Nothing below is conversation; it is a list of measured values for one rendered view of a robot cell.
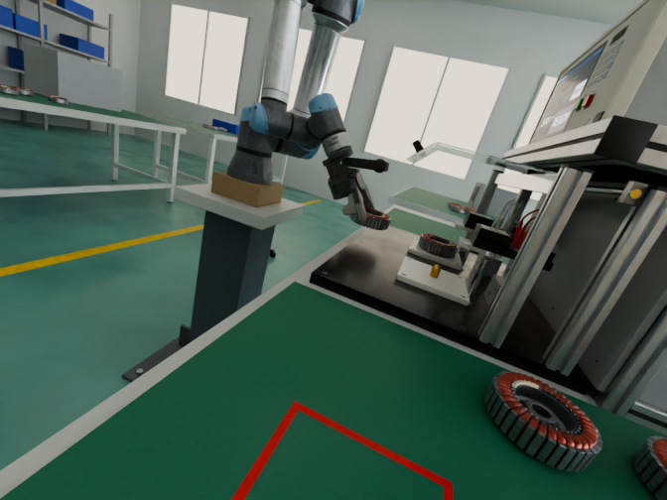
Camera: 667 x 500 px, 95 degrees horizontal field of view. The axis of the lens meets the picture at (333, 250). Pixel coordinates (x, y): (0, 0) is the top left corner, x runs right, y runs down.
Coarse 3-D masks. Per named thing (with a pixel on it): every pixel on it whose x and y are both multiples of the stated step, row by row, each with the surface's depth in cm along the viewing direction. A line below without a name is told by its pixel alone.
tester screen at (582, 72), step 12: (600, 48) 57; (588, 60) 62; (576, 72) 66; (588, 72) 59; (564, 84) 72; (576, 84) 63; (552, 96) 78; (564, 96) 68; (552, 108) 74; (540, 120) 81; (552, 120) 71
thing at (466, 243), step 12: (480, 228) 61; (492, 228) 64; (468, 240) 67; (480, 240) 61; (492, 240) 61; (504, 240) 60; (480, 252) 62; (492, 252) 61; (504, 252) 60; (516, 252) 60; (552, 264) 58
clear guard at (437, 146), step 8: (432, 144) 74; (440, 144) 73; (424, 152) 78; (432, 152) 91; (448, 152) 90; (456, 152) 82; (464, 152) 75; (472, 152) 71; (408, 160) 77; (416, 160) 90; (480, 160) 85; (488, 160) 78; (496, 160) 71; (504, 160) 70; (504, 168) 89; (512, 168) 81; (520, 168) 74; (528, 168) 69; (536, 168) 68
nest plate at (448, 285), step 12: (408, 264) 72; (420, 264) 75; (408, 276) 65; (420, 276) 67; (444, 276) 71; (456, 276) 74; (420, 288) 63; (432, 288) 62; (444, 288) 64; (456, 288) 66; (456, 300) 61; (468, 300) 61
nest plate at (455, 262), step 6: (414, 240) 97; (414, 246) 90; (414, 252) 86; (420, 252) 86; (426, 252) 87; (426, 258) 85; (432, 258) 85; (438, 258) 84; (444, 258) 86; (450, 258) 88; (456, 258) 90; (444, 264) 84; (450, 264) 84; (456, 264) 84
